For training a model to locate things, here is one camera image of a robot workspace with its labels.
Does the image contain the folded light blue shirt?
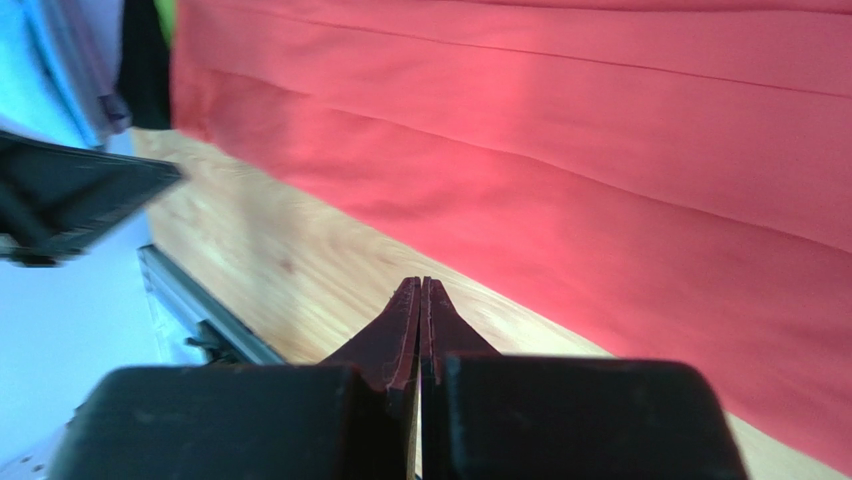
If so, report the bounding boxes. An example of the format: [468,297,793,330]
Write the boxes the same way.
[1,1,103,149]

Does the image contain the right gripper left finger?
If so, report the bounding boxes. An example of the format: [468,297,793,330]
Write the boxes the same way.
[48,277,421,479]

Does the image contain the folded lime green shorts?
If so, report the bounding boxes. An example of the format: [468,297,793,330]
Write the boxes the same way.
[154,0,177,46]

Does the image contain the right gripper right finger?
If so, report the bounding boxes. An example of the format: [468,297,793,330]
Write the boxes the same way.
[421,278,747,479]

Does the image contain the folded lilac garment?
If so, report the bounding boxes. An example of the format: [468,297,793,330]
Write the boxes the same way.
[64,0,131,137]

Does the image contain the folded black garment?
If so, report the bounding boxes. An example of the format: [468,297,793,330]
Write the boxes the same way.
[117,0,172,130]

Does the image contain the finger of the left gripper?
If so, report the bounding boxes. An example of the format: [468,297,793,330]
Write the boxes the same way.
[1,132,182,267]

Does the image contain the red t-shirt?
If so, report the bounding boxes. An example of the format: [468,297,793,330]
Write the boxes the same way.
[171,1,851,474]

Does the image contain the aluminium frame rail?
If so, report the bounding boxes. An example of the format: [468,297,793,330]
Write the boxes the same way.
[137,245,286,365]

